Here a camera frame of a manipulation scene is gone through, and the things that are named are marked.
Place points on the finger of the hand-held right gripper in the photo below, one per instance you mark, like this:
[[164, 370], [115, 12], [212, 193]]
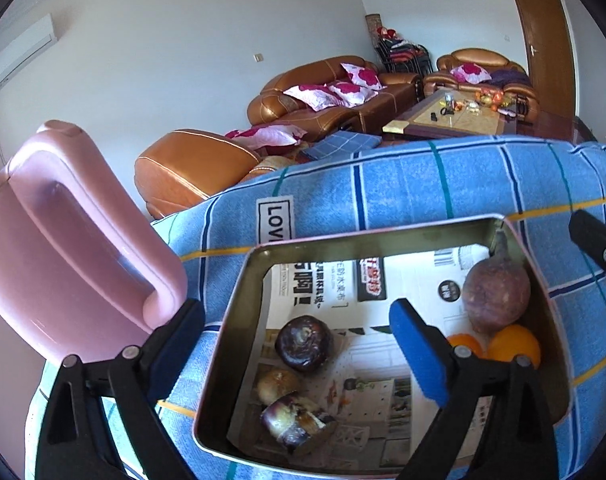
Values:
[[600, 252]]

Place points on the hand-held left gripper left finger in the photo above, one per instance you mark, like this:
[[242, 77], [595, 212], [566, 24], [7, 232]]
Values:
[[175, 350]]

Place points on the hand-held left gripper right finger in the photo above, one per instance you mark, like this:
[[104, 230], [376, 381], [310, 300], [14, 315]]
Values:
[[420, 355]]

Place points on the orange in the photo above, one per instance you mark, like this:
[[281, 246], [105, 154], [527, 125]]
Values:
[[518, 342], [465, 344]]

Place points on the pink metal tin box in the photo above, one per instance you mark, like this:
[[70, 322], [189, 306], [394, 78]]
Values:
[[238, 320]]

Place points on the large reddish round vegetable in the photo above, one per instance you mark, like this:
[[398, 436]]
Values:
[[495, 290]]

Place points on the dark purple mangosteen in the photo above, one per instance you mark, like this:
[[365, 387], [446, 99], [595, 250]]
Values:
[[303, 344]]

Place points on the printed paper liner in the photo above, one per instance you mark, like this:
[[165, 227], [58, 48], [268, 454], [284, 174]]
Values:
[[363, 360]]

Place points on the blue plaid blanket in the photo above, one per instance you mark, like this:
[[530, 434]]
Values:
[[408, 180]]

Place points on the brown leather armchair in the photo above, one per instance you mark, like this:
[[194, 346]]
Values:
[[183, 170], [473, 55]]

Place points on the cluster of small table items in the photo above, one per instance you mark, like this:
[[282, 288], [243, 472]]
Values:
[[488, 99]]

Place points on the wooden coffee table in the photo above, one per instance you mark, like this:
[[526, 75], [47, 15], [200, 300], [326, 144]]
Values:
[[458, 120]]

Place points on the purple cloth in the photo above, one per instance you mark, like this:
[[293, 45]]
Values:
[[508, 77]]

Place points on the brown wooden door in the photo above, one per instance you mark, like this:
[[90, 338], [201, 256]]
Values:
[[543, 50]]

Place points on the brown patterned cushion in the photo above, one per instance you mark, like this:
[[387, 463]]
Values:
[[278, 162]]

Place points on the pink floral pillow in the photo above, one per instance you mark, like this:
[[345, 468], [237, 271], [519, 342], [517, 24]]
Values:
[[310, 96], [470, 72], [350, 92], [365, 76]]

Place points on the folded blue plaid cloth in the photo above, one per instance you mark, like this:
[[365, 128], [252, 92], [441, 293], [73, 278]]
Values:
[[343, 145]]

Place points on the stack of dark chairs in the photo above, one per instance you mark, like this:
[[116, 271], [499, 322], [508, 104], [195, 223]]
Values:
[[403, 55]]

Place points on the red cloth bundle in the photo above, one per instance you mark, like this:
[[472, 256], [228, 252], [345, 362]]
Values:
[[387, 33]]

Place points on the long brown leather sofa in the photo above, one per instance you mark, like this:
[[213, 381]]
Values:
[[303, 67]]

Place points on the tall brown woven stand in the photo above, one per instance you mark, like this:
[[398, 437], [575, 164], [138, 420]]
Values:
[[374, 22]]

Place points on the white wall air conditioner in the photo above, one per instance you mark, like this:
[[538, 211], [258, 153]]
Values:
[[18, 55]]

